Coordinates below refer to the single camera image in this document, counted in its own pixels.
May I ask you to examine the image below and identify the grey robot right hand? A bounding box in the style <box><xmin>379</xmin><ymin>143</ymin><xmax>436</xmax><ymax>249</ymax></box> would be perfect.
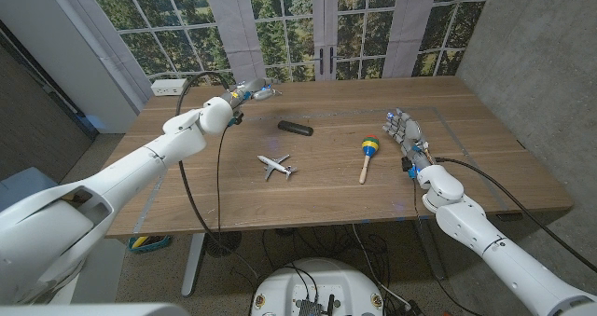
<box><xmin>382</xmin><ymin>108</ymin><xmax>433</xmax><ymax>171</ymax></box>

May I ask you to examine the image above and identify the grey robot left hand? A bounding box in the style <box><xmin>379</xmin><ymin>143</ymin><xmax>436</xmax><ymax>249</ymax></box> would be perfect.
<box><xmin>222</xmin><ymin>76</ymin><xmax>283</xmax><ymax>110</ymax></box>

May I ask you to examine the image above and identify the black TV remote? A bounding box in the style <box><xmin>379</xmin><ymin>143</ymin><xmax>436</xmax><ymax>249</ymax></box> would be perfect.
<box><xmin>277</xmin><ymin>119</ymin><xmax>314</xmax><ymax>137</ymax></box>

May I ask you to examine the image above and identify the striped wooden maraca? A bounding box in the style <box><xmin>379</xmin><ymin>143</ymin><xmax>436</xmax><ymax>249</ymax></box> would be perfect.
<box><xmin>358</xmin><ymin>134</ymin><xmax>381</xmax><ymax>185</ymax></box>

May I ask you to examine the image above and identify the white toy airplane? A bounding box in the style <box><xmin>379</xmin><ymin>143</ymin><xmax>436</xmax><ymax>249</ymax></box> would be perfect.
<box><xmin>257</xmin><ymin>154</ymin><xmax>299</xmax><ymax>182</ymax></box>

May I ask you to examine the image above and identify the grey tape strip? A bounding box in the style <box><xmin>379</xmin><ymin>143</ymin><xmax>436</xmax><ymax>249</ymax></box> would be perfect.
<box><xmin>132</xmin><ymin>173</ymin><xmax>165</xmax><ymax>236</ymax></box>
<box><xmin>433</xmin><ymin>106</ymin><xmax>510</xmax><ymax>213</ymax></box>

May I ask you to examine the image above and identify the printed window backdrop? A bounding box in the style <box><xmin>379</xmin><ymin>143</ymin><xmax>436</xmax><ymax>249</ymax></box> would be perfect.
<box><xmin>82</xmin><ymin>0</ymin><xmax>495</xmax><ymax>87</ymax></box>

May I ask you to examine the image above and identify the white power strip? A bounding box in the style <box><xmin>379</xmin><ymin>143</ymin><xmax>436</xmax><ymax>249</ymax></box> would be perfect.
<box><xmin>150</xmin><ymin>77</ymin><xmax>188</xmax><ymax>97</ymax></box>

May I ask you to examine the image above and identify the grey table leg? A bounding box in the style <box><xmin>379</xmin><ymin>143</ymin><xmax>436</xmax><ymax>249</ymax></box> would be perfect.
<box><xmin>416</xmin><ymin>217</ymin><xmax>447</xmax><ymax>281</ymax></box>

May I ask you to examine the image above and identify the black round fan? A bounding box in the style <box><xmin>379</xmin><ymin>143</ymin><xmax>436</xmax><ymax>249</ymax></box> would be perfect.
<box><xmin>204</xmin><ymin>231</ymin><xmax>243</xmax><ymax>259</ymax></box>

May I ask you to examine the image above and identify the white robot torso base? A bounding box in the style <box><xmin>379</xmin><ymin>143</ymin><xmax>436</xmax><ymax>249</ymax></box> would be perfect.
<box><xmin>250</xmin><ymin>257</ymin><xmax>384</xmax><ymax>316</ymax></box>

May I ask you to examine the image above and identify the blue basket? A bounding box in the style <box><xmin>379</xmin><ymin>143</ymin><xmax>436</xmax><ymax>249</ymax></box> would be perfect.
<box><xmin>127</xmin><ymin>234</ymin><xmax>172</xmax><ymax>254</ymax></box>

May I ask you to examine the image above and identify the white table leg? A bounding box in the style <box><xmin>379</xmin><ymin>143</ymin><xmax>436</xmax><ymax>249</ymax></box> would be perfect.
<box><xmin>180</xmin><ymin>233</ymin><xmax>206</xmax><ymax>298</ymax></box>

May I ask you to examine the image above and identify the blue grey seat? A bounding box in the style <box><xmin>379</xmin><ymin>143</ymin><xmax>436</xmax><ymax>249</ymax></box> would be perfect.
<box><xmin>0</xmin><ymin>166</ymin><xmax>60</xmax><ymax>210</ymax></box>

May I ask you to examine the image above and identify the white robot body panel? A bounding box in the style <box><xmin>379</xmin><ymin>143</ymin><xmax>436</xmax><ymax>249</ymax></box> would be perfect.
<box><xmin>0</xmin><ymin>303</ymin><xmax>190</xmax><ymax>316</ymax></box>

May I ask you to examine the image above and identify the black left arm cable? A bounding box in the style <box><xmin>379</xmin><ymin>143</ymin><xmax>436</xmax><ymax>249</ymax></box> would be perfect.
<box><xmin>175</xmin><ymin>71</ymin><xmax>260</xmax><ymax>280</ymax></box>

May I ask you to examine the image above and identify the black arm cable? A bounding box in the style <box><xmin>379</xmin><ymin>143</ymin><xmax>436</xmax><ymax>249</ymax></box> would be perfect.
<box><xmin>434</xmin><ymin>157</ymin><xmax>597</xmax><ymax>274</ymax></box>
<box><xmin>175</xmin><ymin>71</ymin><xmax>260</xmax><ymax>280</ymax></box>

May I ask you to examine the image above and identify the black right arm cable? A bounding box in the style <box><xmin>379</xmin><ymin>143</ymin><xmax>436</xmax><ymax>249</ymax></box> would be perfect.
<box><xmin>434</xmin><ymin>157</ymin><xmax>597</xmax><ymax>274</ymax></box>

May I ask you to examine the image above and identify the white floor cable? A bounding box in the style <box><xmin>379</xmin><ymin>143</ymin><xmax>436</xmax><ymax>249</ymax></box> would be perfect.
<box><xmin>350</xmin><ymin>223</ymin><xmax>411</xmax><ymax>308</ymax></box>

